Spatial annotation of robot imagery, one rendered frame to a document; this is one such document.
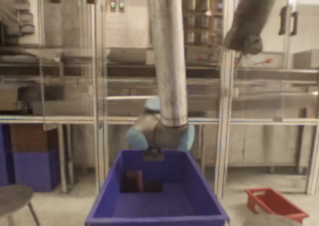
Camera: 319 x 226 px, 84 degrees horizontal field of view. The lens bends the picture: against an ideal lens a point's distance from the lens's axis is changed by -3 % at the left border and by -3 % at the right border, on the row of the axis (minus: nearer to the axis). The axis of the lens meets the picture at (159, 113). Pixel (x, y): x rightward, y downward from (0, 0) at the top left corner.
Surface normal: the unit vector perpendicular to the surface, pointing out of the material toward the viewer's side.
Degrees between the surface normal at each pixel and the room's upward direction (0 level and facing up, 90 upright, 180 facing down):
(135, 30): 90
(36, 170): 90
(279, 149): 90
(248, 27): 122
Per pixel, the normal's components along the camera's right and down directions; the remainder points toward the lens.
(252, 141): 0.04, 0.13
